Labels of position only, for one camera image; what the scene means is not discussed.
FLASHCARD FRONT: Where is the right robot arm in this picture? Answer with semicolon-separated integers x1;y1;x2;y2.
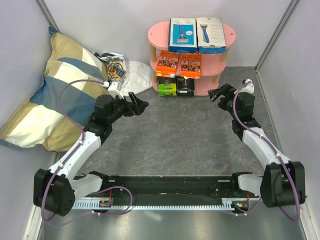
208;79;306;208

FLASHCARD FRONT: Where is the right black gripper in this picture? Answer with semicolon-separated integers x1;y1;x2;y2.
207;83;239;119

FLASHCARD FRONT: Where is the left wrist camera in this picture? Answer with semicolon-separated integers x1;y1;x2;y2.
103;80;124;99

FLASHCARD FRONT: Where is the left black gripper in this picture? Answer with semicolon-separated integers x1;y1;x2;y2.
107;92;148;124

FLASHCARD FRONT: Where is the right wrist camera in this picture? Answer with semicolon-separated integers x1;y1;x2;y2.
240;78;255;94

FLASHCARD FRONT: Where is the striped blue beige pillow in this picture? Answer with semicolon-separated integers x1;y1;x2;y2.
0;25;108;152

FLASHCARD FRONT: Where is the black green razor box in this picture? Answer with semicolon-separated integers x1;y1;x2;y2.
176;76;195;97

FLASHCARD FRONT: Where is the blue razor box clear front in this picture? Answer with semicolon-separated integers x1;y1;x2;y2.
168;18;198;54

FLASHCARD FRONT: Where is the green black razor pack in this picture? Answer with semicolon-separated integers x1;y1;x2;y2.
158;76;177;97

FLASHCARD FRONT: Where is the grey cable duct rail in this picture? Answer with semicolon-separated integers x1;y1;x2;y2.
72;198;235;211

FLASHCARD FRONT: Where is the white blue razor box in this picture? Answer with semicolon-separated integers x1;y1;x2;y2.
196;17;227;54

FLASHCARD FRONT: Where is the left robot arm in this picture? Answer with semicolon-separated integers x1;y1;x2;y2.
33;92;149;217

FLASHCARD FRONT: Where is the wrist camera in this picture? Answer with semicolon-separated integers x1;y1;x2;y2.
103;80;124;99
240;78;255;94

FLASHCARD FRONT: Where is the pink three-tier shelf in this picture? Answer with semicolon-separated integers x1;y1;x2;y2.
148;21;236;96

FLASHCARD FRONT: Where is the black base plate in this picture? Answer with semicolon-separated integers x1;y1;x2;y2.
101;175;258;206

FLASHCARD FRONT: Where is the orange razor box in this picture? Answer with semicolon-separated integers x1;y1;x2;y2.
155;50;180;78
180;53;202;79

